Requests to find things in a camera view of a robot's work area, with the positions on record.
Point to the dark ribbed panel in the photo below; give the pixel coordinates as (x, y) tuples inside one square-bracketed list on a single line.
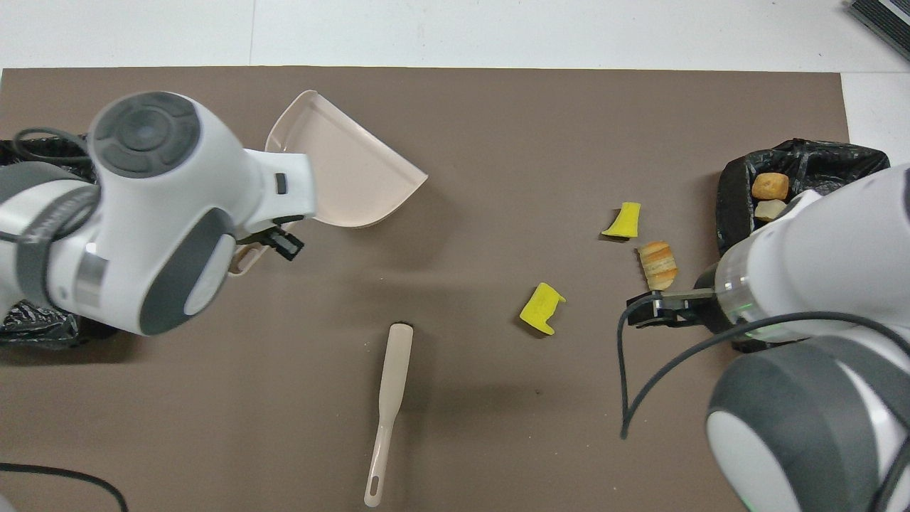
[(885, 18)]

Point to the striped croissant piece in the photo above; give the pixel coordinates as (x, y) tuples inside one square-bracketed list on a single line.
[(657, 267)]

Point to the beige plastic dustpan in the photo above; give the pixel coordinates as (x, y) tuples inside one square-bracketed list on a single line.
[(348, 171)]

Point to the brown table mat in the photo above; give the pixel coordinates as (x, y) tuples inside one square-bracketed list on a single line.
[(498, 427)]

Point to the yellow sponge piece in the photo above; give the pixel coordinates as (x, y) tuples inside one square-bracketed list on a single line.
[(540, 307), (624, 222)]

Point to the pale bread chunk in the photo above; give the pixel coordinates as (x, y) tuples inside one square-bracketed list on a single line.
[(768, 210)]

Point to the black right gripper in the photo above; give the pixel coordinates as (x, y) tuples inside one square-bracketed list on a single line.
[(716, 306)]

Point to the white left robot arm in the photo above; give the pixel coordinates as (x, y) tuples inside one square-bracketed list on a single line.
[(178, 199)]

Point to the brown bread roll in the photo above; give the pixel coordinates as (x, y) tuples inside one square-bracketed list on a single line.
[(770, 186)]

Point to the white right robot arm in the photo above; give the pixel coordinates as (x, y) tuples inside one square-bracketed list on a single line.
[(839, 242)]

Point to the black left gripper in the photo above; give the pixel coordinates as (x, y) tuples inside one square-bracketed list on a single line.
[(259, 237)]

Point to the black bag-lined bin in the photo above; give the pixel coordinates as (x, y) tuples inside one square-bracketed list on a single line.
[(35, 323), (736, 199)]

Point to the beige hand brush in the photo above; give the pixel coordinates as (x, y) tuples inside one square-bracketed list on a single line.
[(394, 363)]

